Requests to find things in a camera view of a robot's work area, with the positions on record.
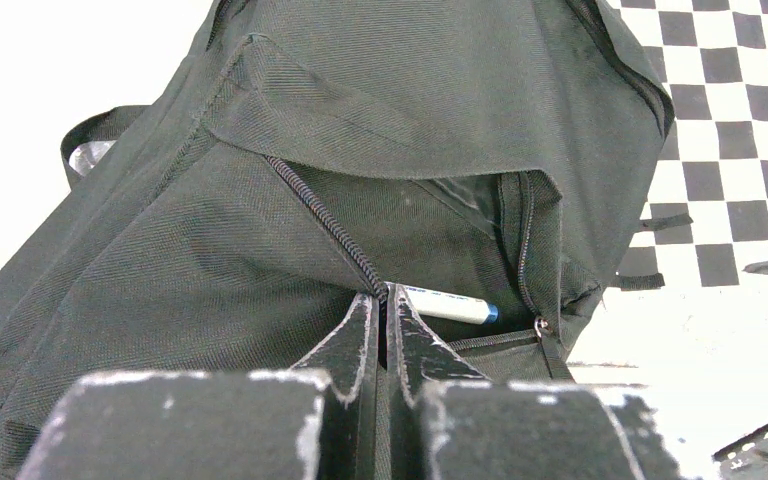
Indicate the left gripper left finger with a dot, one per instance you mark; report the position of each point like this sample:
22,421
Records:
348,355

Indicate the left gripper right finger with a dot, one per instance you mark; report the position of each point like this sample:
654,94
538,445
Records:
421,367

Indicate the white blue marker pen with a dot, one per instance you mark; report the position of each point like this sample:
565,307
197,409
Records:
423,302

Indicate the black white chessboard mat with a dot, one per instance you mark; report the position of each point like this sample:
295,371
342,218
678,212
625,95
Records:
712,58

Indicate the black student backpack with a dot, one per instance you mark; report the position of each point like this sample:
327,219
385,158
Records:
307,151

